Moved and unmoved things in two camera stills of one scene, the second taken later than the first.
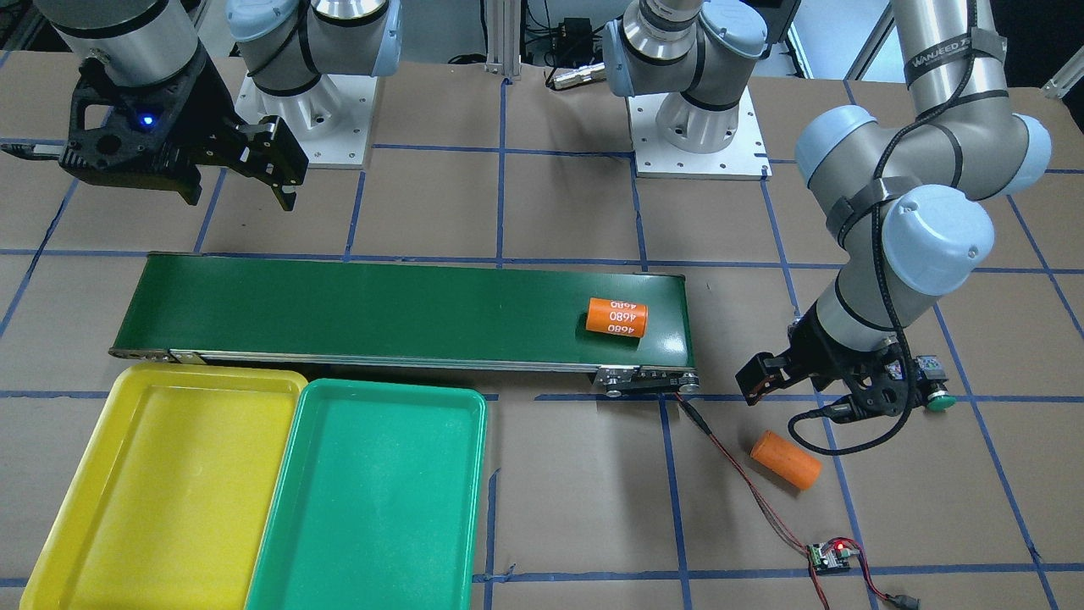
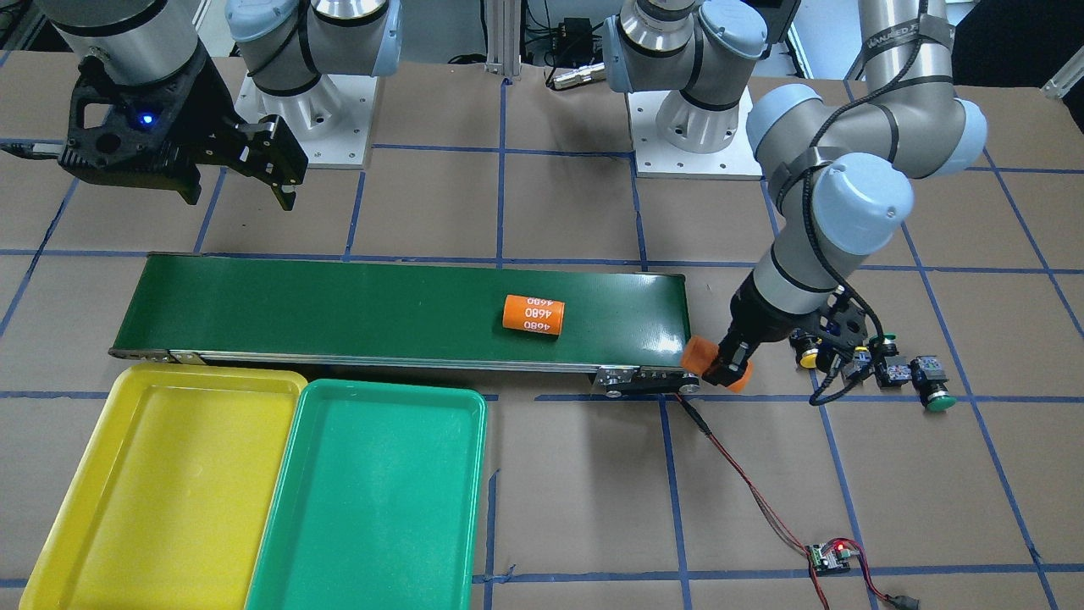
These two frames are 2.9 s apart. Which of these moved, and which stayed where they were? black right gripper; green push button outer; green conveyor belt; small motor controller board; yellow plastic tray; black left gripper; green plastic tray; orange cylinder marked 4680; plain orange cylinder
Moved: plain orange cylinder; black left gripper; orange cylinder marked 4680
Stayed: green plastic tray; black right gripper; green push button outer; yellow plastic tray; green conveyor belt; small motor controller board
